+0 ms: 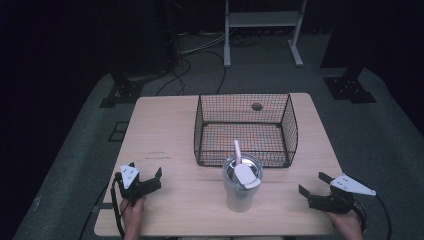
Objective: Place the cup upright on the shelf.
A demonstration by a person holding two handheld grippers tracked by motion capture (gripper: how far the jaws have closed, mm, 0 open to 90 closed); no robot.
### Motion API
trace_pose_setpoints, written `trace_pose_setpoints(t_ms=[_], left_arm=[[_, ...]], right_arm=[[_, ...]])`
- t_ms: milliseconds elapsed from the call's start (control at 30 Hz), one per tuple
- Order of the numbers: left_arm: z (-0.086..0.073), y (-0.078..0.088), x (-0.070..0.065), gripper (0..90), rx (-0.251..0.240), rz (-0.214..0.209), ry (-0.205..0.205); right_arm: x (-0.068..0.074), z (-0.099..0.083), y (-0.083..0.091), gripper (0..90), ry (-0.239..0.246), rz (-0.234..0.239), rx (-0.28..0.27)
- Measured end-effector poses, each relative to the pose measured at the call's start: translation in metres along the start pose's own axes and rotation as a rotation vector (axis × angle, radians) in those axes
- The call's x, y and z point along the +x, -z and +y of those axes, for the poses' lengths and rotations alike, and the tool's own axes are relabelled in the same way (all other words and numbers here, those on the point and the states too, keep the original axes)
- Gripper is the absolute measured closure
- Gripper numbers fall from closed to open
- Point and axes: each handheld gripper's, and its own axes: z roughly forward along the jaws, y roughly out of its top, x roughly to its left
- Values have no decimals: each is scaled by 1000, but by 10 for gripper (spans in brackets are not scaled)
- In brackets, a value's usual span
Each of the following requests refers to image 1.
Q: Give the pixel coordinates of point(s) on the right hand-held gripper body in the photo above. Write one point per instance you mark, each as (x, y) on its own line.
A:
(336, 201)

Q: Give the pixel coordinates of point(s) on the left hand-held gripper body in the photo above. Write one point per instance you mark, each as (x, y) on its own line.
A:
(129, 178)

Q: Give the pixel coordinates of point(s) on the person's right hand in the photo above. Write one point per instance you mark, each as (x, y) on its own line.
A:
(348, 226)

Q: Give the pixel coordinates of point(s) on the person's left hand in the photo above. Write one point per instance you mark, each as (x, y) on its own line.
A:
(133, 216)

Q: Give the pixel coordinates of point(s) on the black floor tape rectangle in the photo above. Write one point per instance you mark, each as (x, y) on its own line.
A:
(118, 131)

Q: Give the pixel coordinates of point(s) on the white tumbler with straw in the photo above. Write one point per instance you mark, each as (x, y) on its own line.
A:
(241, 193)

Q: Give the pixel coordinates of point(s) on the black stand base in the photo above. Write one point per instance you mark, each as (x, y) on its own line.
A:
(349, 88)
(123, 90)

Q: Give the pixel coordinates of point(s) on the dark round table grommet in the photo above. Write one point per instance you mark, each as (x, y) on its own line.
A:
(257, 107)

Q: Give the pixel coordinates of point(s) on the white metal stand frame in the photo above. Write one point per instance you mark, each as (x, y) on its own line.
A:
(263, 19)

